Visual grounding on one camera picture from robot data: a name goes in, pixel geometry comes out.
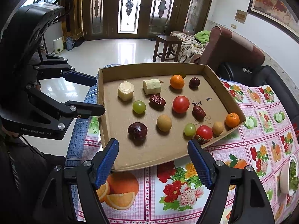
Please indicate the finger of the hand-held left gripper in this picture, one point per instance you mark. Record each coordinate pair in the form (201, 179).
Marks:
(81, 112)
(79, 77)

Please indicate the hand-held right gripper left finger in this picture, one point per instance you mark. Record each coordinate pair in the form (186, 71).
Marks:
(107, 165)

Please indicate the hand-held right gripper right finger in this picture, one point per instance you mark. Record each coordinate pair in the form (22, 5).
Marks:
(201, 165)

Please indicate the red tomato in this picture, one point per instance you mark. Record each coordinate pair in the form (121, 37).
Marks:
(181, 104)
(204, 132)

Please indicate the green grape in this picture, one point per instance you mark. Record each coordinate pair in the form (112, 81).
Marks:
(189, 129)
(139, 106)

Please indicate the shallow cardboard box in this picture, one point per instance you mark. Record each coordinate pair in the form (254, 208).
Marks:
(144, 151)

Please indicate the tan longan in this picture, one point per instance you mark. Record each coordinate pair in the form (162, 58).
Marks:
(218, 128)
(164, 123)

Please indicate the dark purple passion fruit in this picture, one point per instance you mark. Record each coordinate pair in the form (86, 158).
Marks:
(137, 131)
(194, 82)

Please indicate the pale round sugar cane piece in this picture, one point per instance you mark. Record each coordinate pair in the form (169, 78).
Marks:
(126, 91)

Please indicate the dark red date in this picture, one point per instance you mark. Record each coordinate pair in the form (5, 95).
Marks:
(157, 102)
(198, 112)

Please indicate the orange tangerine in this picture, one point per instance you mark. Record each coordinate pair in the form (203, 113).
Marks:
(232, 120)
(177, 82)

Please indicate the yellow-green sugar cane piece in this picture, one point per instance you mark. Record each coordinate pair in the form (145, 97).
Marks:
(152, 86)

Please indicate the blue patterned table cover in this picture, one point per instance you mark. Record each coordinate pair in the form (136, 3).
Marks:
(77, 140)

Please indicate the white humidifier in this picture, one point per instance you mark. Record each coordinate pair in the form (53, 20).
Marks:
(58, 46)

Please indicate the pink fruit-print tablecloth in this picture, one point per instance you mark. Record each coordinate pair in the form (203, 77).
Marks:
(257, 133)

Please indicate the wooden stained-glass doors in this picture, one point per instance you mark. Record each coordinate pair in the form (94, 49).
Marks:
(109, 9)

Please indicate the white bowl of greens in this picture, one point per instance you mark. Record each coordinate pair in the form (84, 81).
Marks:
(285, 177)

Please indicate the dark wooden stool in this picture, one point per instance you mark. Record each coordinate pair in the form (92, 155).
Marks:
(168, 39)

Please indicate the floral seat blanket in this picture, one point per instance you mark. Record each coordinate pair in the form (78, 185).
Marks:
(186, 49)

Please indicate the black leather sofa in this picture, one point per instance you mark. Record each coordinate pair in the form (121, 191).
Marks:
(275, 79)

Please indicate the brown armchair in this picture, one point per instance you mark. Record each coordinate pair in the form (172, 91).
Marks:
(229, 49)

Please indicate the green cushion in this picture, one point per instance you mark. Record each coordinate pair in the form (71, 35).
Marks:
(203, 36)

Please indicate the small framed wall plaque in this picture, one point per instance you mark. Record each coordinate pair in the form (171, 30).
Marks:
(240, 16)

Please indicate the framed wall painting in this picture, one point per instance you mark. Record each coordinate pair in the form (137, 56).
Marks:
(268, 2)

